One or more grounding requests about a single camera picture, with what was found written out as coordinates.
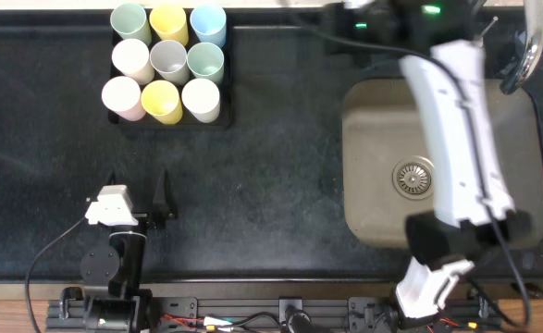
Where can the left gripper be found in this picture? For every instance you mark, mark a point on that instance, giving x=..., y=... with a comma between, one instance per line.
x=147, y=220

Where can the steel tap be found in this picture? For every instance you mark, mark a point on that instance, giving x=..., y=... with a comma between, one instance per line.
x=532, y=51

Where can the mounting rail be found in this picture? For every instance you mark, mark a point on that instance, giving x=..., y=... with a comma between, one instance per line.
x=248, y=307

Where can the yellow cup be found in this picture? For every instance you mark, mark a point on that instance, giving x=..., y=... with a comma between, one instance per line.
x=161, y=99
x=169, y=20

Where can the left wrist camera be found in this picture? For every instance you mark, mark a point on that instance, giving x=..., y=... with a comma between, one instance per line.
x=111, y=205

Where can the green cup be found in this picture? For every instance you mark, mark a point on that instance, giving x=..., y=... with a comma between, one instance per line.
x=205, y=62
x=130, y=20

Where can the pink cup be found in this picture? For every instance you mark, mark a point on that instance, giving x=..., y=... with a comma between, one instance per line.
x=122, y=96

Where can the black tray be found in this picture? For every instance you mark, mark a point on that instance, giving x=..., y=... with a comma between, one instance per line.
x=227, y=69

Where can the steel sink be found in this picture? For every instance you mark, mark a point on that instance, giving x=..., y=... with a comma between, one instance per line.
x=377, y=139

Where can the grey cup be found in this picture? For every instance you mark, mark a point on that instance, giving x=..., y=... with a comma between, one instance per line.
x=169, y=60

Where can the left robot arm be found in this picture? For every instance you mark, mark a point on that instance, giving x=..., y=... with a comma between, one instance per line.
x=114, y=263

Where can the white cup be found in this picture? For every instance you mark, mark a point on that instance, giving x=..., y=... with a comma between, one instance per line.
x=131, y=57
x=201, y=98

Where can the blue cup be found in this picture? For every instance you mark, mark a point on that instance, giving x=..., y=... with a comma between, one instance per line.
x=208, y=23

